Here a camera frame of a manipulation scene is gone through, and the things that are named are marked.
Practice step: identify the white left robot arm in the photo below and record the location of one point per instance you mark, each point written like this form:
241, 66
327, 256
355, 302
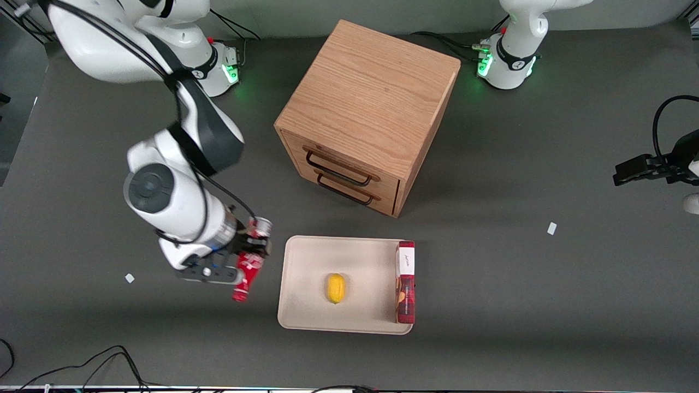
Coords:
513, 52

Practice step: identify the beige plastic tray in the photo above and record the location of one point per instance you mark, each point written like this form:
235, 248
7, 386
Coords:
311, 273

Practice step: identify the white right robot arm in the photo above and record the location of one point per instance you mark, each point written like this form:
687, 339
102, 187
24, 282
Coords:
175, 207

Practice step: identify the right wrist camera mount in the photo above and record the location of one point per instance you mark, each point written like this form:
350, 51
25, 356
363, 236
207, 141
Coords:
210, 272

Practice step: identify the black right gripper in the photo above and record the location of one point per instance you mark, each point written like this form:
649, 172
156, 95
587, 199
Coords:
245, 242

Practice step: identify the yellow lemon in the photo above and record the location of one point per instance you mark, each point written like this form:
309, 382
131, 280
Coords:
336, 288

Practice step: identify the red coke bottle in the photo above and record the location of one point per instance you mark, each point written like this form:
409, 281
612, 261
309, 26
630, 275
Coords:
247, 275

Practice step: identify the wooden drawer cabinet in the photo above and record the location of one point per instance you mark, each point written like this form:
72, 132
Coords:
371, 98

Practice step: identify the red snack box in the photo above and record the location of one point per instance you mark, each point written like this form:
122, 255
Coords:
406, 295

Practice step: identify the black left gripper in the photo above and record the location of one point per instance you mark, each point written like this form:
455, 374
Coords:
670, 165

